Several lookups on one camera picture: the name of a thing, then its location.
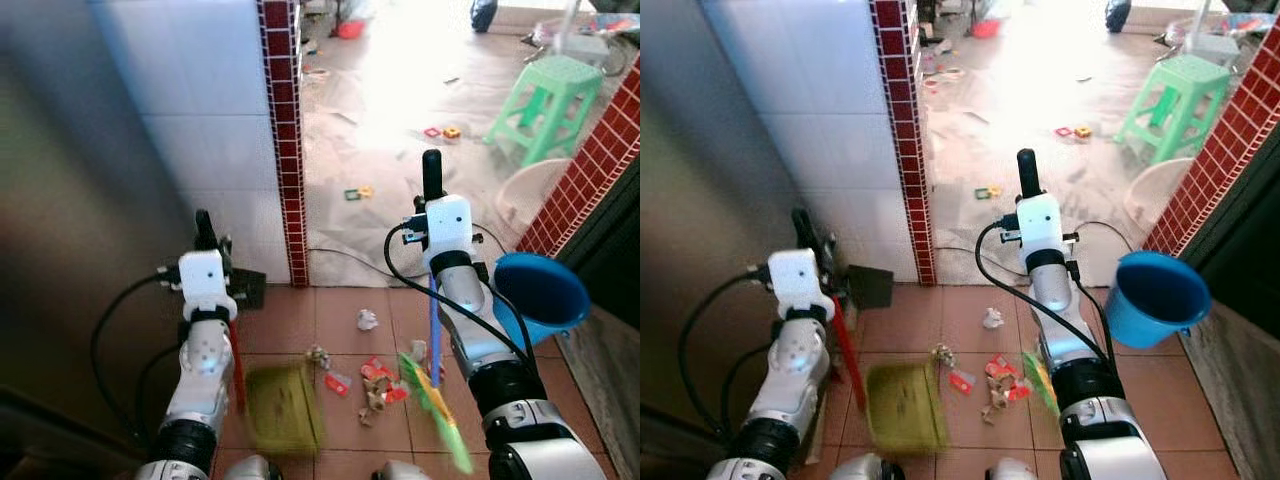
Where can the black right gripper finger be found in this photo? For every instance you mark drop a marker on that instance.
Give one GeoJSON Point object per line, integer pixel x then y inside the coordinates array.
{"type": "Point", "coordinates": [432, 175]}
{"type": "Point", "coordinates": [1028, 172]}

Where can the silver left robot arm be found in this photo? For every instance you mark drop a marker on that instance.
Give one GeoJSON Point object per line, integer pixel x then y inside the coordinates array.
{"type": "Point", "coordinates": [795, 365]}
{"type": "Point", "coordinates": [205, 365]}

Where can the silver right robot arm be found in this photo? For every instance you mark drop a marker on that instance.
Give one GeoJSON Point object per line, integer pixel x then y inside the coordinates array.
{"type": "Point", "coordinates": [475, 330]}
{"type": "Point", "coordinates": [1065, 320]}

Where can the dark brown box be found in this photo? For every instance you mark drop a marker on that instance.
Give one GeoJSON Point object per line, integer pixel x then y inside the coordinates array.
{"type": "Point", "coordinates": [872, 287]}
{"type": "Point", "coordinates": [252, 288]}

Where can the green and yellow toy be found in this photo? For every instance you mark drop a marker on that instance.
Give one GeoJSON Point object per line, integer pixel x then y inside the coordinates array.
{"type": "Point", "coordinates": [358, 193]}
{"type": "Point", "coordinates": [988, 192]}

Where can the red and yellow toy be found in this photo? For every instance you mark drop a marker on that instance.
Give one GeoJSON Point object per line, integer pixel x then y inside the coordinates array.
{"type": "Point", "coordinates": [445, 132]}
{"type": "Point", "coordinates": [1075, 131]}

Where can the white plastic basin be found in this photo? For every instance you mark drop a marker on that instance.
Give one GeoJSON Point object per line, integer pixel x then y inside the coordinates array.
{"type": "Point", "coordinates": [1155, 190]}
{"type": "Point", "coordinates": [525, 190]}

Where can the white crumpled paper ball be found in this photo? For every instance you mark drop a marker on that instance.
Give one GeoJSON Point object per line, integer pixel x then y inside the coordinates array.
{"type": "Point", "coordinates": [993, 319]}
{"type": "Point", "coordinates": [367, 320]}

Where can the grey brown crumpled scrap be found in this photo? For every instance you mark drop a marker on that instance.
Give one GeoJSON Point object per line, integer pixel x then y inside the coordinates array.
{"type": "Point", "coordinates": [318, 356]}
{"type": "Point", "coordinates": [942, 355]}

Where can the small white crumpled paper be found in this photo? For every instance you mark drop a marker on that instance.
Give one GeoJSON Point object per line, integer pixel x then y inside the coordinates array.
{"type": "Point", "coordinates": [419, 351]}

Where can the red wrapper with white label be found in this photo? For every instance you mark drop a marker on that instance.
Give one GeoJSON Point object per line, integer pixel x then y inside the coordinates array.
{"type": "Point", "coordinates": [962, 380]}
{"type": "Point", "coordinates": [337, 383]}

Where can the blue plastic bucket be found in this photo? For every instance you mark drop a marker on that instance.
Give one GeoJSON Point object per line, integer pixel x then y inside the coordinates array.
{"type": "Point", "coordinates": [1155, 300]}
{"type": "Point", "coordinates": [540, 295]}

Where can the red plastic basin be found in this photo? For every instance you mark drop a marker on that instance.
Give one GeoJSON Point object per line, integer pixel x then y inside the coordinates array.
{"type": "Point", "coordinates": [987, 28]}
{"type": "Point", "coordinates": [350, 28]}

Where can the red and white wrapper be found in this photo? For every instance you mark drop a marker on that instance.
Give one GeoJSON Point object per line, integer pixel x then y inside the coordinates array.
{"type": "Point", "coordinates": [377, 370]}
{"type": "Point", "coordinates": [1000, 366]}

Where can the green plastic stool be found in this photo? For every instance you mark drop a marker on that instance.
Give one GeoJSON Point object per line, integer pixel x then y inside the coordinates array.
{"type": "Point", "coordinates": [1185, 75]}
{"type": "Point", "coordinates": [555, 75]}

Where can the black tyre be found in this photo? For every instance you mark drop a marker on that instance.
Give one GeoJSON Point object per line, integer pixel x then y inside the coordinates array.
{"type": "Point", "coordinates": [1118, 12]}
{"type": "Point", "coordinates": [483, 12]}

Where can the small red wrapper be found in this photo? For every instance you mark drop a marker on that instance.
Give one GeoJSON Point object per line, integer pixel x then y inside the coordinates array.
{"type": "Point", "coordinates": [1019, 391]}
{"type": "Point", "coordinates": [398, 394]}

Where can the silver left robot leg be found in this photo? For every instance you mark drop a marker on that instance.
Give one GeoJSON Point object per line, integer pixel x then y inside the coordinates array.
{"type": "Point", "coordinates": [868, 470]}
{"type": "Point", "coordinates": [250, 470]}

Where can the silver robot leg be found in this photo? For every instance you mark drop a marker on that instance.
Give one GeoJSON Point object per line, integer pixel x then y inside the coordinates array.
{"type": "Point", "coordinates": [868, 470]}
{"type": "Point", "coordinates": [400, 472]}
{"type": "Point", "coordinates": [1010, 471]}
{"type": "Point", "coordinates": [250, 470]}

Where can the brown crumpled paper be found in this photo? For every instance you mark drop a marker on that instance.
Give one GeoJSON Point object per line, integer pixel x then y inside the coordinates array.
{"type": "Point", "coordinates": [375, 405]}
{"type": "Point", "coordinates": [997, 400]}

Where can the dark wooden door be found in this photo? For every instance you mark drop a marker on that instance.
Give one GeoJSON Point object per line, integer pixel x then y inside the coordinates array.
{"type": "Point", "coordinates": [615, 250]}
{"type": "Point", "coordinates": [1250, 230]}

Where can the silver right robot leg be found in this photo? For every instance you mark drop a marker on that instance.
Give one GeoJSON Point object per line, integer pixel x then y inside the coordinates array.
{"type": "Point", "coordinates": [400, 472]}
{"type": "Point", "coordinates": [1010, 471]}

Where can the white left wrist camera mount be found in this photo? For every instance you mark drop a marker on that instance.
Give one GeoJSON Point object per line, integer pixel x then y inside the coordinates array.
{"type": "Point", "coordinates": [797, 280]}
{"type": "Point", "coordinates": [203, 280]}

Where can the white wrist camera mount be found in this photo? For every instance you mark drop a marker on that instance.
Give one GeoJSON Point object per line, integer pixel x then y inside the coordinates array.
{"type": "Point", "coordinates": [797, 280]}
{"type": "Point", "coordinates": [203, 280]}
{"type": "Point", "coordinates": [450, 225]}
{"type": "Point", "coordinates": [1040, 225]}

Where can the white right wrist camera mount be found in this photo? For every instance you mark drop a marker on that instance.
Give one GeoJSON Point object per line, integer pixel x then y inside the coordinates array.
{"type": "Point", "coordinates": [450, 225]}
{"type": "Point", "coordinates": [1040, 225]}

